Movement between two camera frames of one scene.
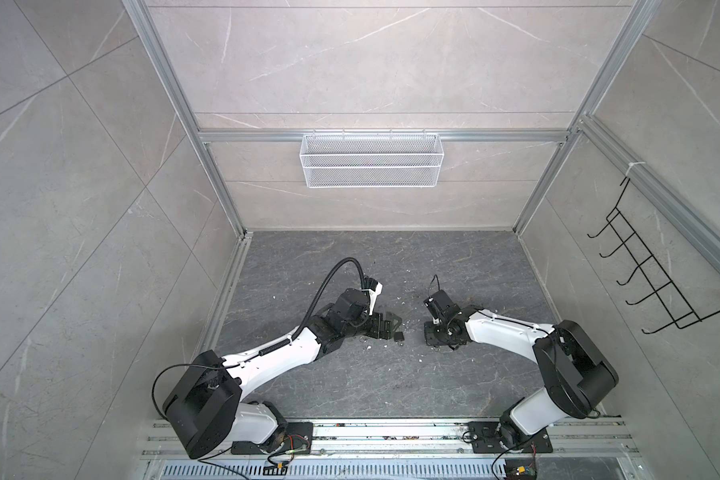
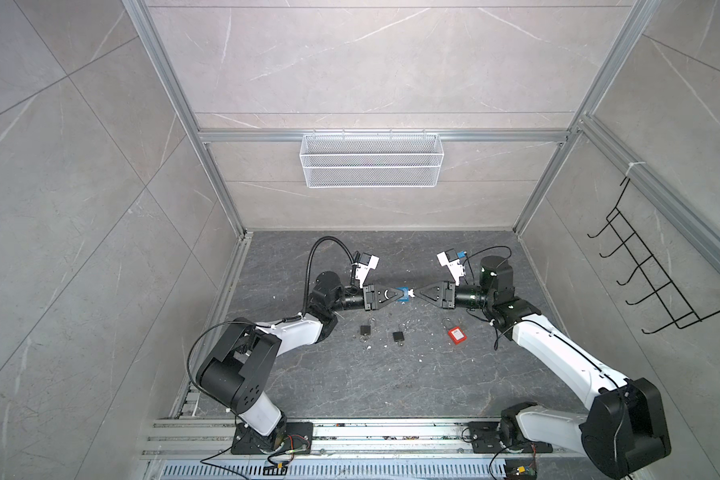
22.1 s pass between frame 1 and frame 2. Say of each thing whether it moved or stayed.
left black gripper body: moved
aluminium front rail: stayed
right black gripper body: moved
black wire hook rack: stayed
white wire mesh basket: stayed
